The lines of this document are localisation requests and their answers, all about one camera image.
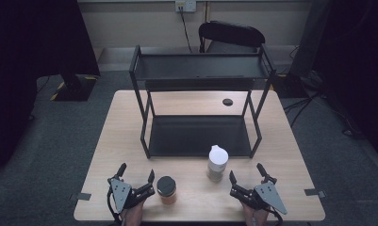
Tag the black curtain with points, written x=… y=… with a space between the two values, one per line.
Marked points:
x=26 y=62
x=362 y=62

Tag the black chair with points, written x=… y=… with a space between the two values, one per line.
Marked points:
x=230 y=34

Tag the round black table grommet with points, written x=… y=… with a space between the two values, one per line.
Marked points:
x=227 y=102

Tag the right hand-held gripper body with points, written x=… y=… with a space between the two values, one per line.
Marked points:
x=268 y=194

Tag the glass jar with black lid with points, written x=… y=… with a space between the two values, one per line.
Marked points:
x=167 y=190

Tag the person's left hand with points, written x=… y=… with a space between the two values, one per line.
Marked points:
x=134 y=216

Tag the black metal shelf rack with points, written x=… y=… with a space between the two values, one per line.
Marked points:
x=196 y=135

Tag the black stand base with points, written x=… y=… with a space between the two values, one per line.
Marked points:
x=79 y=89

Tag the grey table bracket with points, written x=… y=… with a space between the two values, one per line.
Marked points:
x=83 y=196
x=314 y=192

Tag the white wall socket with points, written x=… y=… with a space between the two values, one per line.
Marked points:
x=186 y=5

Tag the glass jar with white lid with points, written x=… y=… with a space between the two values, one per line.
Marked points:
x=218 y=163

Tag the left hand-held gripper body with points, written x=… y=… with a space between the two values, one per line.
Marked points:
x=120 y=193

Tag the person's right hand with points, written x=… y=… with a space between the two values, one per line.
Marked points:
x=255 y=217

